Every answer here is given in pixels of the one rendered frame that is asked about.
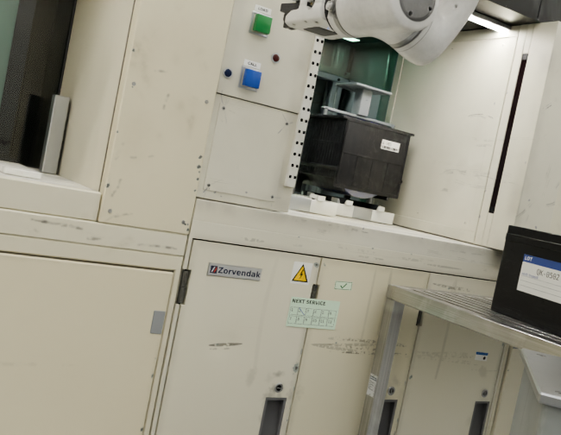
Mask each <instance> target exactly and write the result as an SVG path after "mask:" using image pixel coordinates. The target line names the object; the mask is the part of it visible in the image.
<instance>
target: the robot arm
mask: <svg viewBox="0 0 561 435"><path fill-rule="evenodd" d="M291 1H294V2H296V3H282V4H281V6H280V12H283V13H285V14H284V17H283V21H284V24H283V28H288V29H289V30H295V29H297V30H300V31H303V32H306V33H308V34H311V35H316V36H319V37H322V38H325V39H328V40H336V39H342V38H348V39H352V38H361V37H375V38H377V39H379V40H382V41H384V42H386V43H387V44H388V45H389V46H390V47H392V48H393V49H394V50H395V51H396V52H398V53H399V54H400V55H401V56H402V57H404V58H405V59H406V60H408V61H409V62H411V63H413V64H414V65H417V66H424V65H427V64H429V63H431V62H433V61H434V60H435V59H436V58H437V57H438V56H439V55H440V54H441V53H442V52H443V51H444V50H445V49H446V48H447V47H448V46H449V45H450V44H451V42H452V41H453V40H454V39H455V37H456V36H457V34H458V33H459V32H460V30H461V29H462V28H463V26H464V25H465V23H466V22H467V21H468V20H469V18H470V16H471V15H472V13H473V12H474V10H475V8H476V6H477V4H478V2H479V0H291Z"/></svg>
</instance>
